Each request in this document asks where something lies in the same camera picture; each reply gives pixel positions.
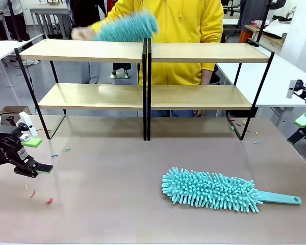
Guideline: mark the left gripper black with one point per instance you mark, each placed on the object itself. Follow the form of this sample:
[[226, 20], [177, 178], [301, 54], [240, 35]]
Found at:
[[3, 150]]

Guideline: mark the person in red jacket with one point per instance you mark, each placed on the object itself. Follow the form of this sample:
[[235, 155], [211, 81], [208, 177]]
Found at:
[[121, 69]]

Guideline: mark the cardboard box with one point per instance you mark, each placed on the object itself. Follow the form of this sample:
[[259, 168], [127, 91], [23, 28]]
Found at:
[[14, 109]]

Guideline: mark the grey background table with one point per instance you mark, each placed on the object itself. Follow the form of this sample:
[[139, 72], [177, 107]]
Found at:
[[48, 11]]

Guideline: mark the person's left hand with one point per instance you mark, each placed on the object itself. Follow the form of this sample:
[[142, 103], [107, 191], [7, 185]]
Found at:
[[199, 113]]

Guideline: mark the wooden background workbench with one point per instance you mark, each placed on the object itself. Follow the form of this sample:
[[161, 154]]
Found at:
[[270, 34]]

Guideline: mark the light wood black-frame shelf unit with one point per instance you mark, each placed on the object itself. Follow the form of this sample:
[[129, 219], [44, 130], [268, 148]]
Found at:
[[199, 98], [91, 97]]

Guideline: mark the black stand pole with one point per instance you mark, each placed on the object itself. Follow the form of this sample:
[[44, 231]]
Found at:
[[262, 25]]

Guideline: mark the person in black jacket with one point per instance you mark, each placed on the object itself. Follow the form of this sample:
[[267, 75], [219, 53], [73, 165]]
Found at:
[[86, 12]]

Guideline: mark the person in orange trousers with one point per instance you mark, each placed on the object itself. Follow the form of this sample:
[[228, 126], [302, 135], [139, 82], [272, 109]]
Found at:
[[246, 35]]

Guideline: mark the white side table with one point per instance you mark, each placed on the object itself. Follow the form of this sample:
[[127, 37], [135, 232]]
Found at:
[[270, 84]]

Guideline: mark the person's right hand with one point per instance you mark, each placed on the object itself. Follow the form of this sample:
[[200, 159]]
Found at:
[[81, 33]]

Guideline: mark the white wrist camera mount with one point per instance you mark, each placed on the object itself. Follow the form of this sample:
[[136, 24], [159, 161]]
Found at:
[[293, 88], [29, 125]]

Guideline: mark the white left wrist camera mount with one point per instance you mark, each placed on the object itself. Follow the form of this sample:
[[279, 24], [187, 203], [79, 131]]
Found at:
[[29, 125]]

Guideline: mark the person in grey sweater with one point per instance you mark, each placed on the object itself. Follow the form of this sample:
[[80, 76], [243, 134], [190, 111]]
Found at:
[[12, 15]]

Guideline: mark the person's left forearm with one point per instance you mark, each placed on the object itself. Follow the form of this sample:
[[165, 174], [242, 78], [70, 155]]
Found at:
[[206, 76]]

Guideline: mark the white table with slanted leg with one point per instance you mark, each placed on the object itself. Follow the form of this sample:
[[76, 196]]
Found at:
[[5, 48]]

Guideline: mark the person in yellow hoodie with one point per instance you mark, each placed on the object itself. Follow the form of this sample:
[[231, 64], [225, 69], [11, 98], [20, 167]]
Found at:
[[178, 38]]

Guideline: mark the teal chenille duster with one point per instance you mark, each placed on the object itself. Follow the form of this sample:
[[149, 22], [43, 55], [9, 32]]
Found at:
[[206, 189], [127, 28]]

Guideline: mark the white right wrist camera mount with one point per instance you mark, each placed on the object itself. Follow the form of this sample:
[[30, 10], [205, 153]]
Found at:
[[293, 88]]

